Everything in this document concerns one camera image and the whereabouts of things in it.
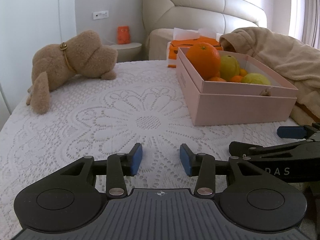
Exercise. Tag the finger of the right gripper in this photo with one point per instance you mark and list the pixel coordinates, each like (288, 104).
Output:
(298, 132)

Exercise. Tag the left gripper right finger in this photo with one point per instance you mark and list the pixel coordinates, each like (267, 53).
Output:
(203, 166)

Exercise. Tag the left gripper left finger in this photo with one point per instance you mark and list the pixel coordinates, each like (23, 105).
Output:
(116, 167)

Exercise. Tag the green pear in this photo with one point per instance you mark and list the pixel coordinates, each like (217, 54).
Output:
(229, 67)
(256, 78)

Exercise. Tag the small round kumquat orange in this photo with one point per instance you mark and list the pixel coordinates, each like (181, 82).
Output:
(243, 72)

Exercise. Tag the mandarin with long stem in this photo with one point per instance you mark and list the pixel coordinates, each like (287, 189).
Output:
(236, 79)

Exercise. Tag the large orange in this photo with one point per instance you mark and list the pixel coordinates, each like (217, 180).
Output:
(205, 58)

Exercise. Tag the white lace tablecloth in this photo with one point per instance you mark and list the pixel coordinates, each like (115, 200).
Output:
(144, 104)

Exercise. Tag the beige fleece blanket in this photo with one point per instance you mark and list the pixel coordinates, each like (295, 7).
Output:
(293, 60)

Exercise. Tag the white round side table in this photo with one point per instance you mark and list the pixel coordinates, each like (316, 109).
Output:
(127, 52)

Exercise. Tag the brown plush dog toy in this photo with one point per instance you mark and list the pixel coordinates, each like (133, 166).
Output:
(55, 64)

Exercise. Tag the beige upholstered bed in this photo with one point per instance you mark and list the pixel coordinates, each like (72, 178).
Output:
(160, 17)

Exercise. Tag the white wall socket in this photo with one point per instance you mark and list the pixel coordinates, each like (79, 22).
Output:
(99, 15)

